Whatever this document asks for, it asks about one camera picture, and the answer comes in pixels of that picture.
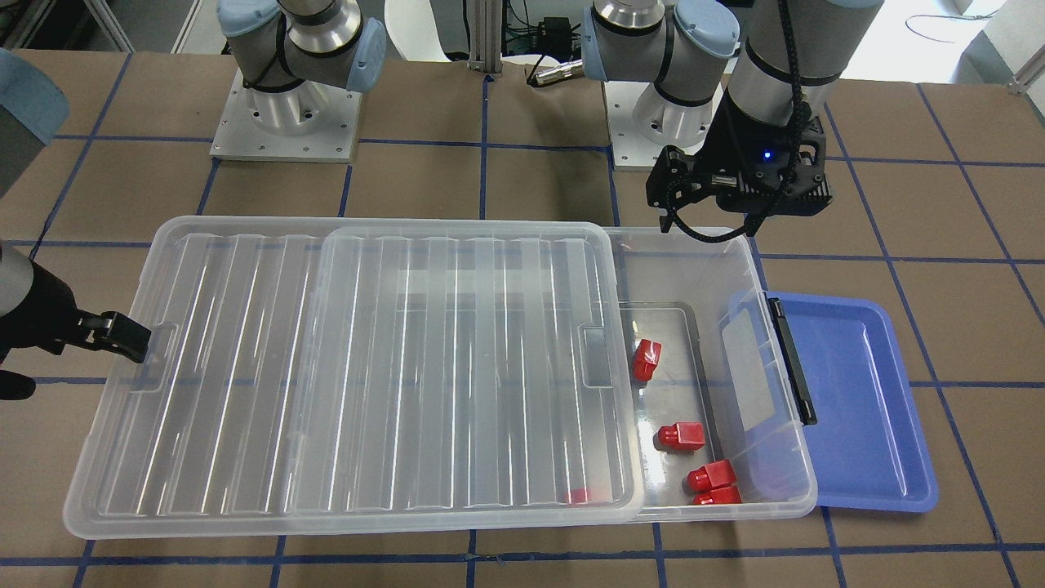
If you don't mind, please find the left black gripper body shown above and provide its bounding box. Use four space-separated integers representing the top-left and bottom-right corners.
647 114 834 230

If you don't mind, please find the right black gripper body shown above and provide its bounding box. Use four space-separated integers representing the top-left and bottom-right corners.
0 310 153 364

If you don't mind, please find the clear plastic box lid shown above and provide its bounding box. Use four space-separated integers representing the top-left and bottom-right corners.
63 216 643 540

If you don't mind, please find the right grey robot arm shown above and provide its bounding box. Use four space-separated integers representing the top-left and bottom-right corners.
1 1 387 363

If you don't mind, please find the clear plastic storage box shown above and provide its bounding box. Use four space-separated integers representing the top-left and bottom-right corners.
607 227 818 523

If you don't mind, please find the blue plastic tray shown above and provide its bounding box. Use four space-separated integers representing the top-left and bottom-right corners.
768 291 941 514

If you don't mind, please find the red block lower pair back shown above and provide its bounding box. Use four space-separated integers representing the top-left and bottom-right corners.
686 458 736 494

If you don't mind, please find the red block pair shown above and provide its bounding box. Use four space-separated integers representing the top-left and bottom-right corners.
686 458 736 494
691 485 743 505

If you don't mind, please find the red block lower pair front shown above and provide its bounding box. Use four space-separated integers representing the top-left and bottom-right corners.
691 485 743 505

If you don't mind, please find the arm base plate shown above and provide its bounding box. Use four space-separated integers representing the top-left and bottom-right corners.
210 72 363 164
603 83 724 172

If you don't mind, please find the black box latch handle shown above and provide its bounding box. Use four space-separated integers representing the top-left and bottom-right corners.
767 296 818 425

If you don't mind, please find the aluminium frame post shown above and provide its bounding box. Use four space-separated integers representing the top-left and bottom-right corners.
465 0 505 77

